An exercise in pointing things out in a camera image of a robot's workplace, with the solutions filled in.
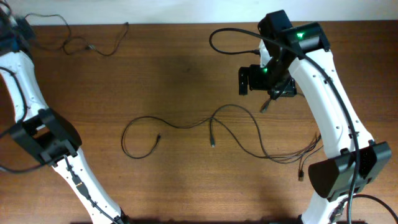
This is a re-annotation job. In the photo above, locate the thin black usb cable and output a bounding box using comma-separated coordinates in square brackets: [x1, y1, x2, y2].
[23, 12, 130, 57]

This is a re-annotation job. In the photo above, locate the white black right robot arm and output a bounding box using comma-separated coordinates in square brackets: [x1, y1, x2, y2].
[238, 10, 392, 223]

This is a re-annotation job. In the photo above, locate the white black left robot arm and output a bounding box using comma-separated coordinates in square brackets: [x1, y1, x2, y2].
[1, 1, 129, 224]

